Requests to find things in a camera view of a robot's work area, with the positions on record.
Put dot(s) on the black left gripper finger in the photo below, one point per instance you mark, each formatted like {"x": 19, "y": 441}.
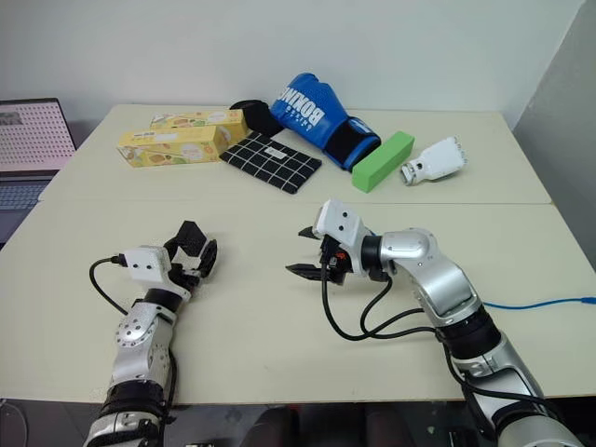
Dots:
{"x": 210, "y": 258}
{"x": 173, "y": 249}

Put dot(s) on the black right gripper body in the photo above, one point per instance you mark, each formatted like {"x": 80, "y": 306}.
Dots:
{"x": 333, "y": 263}

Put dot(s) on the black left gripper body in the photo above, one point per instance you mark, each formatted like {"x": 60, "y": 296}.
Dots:
{"x": 185, "y": 275}

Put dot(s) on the small black box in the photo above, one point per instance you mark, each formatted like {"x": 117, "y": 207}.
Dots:
{"x": 192, "y": 234}

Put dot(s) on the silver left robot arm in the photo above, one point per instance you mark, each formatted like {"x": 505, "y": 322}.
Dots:
{"x": 139, "y": 328}

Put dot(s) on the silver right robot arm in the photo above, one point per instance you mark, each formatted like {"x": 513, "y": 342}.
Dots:
{"x": 442, "y": 281}

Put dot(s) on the black white-checked cloth pouch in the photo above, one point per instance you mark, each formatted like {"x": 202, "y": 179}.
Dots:
{"x": 270, "y": 163}

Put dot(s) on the green rectangular block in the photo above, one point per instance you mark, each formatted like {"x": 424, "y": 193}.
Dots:
{"x": 379, "y": 163}

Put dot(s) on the long yellow printed carton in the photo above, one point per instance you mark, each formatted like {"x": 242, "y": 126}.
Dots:
{"x": 170, "y": 146}
{"x": 200, "y": 120}

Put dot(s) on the blue boxing glove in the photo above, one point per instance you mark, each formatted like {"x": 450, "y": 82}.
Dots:
{"x": 305, "y": 109}

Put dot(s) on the black rolled fabric wrap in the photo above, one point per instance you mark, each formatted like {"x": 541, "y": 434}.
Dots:
{"x": 255, "y": 116}

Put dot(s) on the white robotic hand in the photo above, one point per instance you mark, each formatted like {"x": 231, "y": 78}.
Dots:
{"x": 437, "y": 160}

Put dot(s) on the open laptop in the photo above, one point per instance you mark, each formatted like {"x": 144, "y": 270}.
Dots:
{"x": 29, "y": 135}

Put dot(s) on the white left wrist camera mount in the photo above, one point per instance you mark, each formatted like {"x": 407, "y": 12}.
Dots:
{"x": 146, "y": 264}

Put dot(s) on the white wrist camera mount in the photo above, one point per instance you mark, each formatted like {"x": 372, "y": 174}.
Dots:
{"x": 339, "y": 224}
{"x": 146, "y": 264}

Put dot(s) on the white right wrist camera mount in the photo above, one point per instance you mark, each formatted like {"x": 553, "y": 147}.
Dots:
{"x": 339, "y": 224}

